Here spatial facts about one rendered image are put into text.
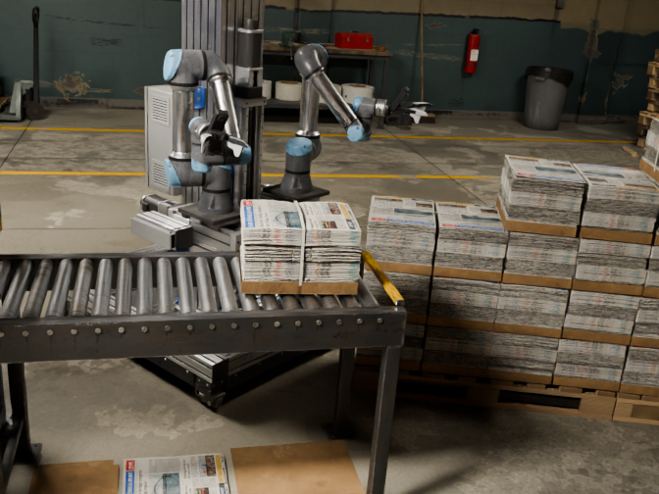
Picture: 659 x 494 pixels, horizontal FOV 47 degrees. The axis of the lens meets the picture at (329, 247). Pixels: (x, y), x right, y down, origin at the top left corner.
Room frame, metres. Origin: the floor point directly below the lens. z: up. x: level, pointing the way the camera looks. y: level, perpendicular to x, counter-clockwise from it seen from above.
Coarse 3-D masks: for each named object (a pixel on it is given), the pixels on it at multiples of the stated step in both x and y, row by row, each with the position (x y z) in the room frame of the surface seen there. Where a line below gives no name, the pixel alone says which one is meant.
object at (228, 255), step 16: (0, 256) 2.35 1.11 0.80; (16, 256) 2.36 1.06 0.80; (32, 256) 2.37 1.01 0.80; (48, 256) 2.38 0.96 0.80; (64, 256) 2.39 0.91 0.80; (80, 256) 2.40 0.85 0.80; (96, 256) 2.41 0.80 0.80; (112, 256) 2.42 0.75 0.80; (128, 256) 2.44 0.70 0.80; (144, 256) 2.45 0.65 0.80; (160, 256) 2.46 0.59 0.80; (176, 256) 2.47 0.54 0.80; (192, 256) 2.48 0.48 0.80; (208, 256) 2.49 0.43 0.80; (224, 256) 2.51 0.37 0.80; (32, 272) 2.35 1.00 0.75; (96, 272) 2.40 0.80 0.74; (176, 272) 2.46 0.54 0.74; (192, 272) 2.48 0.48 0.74; (48, 288) 2.36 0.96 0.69; (112, 288) 2.41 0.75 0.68
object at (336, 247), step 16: (320, 208) 2.43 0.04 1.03; (336, 208) 2.44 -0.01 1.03; (320, 224) 2.26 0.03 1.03; (336, 224) 2.27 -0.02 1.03; (352, 224) 2.28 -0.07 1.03; (320, 240) 2.22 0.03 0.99; (336, 240) 2.23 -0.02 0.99; (352, 240) 2.24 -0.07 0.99; (320, 256) 2.22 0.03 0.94; (336, 256) 2.23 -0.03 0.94; (352, 256) 2.24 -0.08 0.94; (320, 272) 2.23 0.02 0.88; (336, 272) 2.24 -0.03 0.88; (352, 272) 2.24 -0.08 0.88
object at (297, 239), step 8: (288, 208) 2.41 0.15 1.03; (296, 208) 2.42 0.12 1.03; (304, 208) 2.42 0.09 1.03; (296, 216) 2.34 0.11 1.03; (304, 216) 2.34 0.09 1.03; (296, 224) 2.25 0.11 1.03; (296, 232) 2.21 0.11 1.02; (312, 232) 2.21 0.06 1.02; (296, 240) 2.21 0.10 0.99; (312, 240) 2.21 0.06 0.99; (296, 248) 2.21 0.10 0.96; (304, 248) 2.21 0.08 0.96; (296, 256) 2.21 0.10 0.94; (304, 256) 2.22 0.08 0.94; (296, 264) 2.21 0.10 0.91; (304, 264) 2.22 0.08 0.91; (296, 272) 2.21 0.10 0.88; (304, 272) 2.22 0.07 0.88; (296, 280) 2.21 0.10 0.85; (304, 280) 2.22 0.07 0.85
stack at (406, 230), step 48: (384, 240) 2.96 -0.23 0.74; (432, 240) 2.95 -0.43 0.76; (480, 240) 2.94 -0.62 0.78; (528, 240) 2.93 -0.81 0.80; (576, 240) 2.92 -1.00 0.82; (432, 288) 2.95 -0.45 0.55; (480, 288) 2.94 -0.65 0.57; (528, 288) 2.93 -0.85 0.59; (432, 336) 2.95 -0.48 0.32; (480, 336) 2.94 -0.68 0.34; (528, 336) 2.93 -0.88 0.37; (432, 384) 3.08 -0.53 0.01; (480, 384) 2.93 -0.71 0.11; (528, 384) 2.92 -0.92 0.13
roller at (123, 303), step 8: (120, 264) 2.38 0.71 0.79; (128, 264) 2.37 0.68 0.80; (120, 272) 2.30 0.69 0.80; (128, 272) 2.30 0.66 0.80; (120, 280) 2.23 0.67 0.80; (128, 280) 2.24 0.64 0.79; (120, 288) 2.17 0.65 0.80; (128, 288) 2.18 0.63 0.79; (120, 296) 2.11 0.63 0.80; (128, 296) 2.13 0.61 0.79; (120, 304) 2.05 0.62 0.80; (128, 304) 2.07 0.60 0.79; (120, 312) 2.00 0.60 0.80; (128, 312) 2.02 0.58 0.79
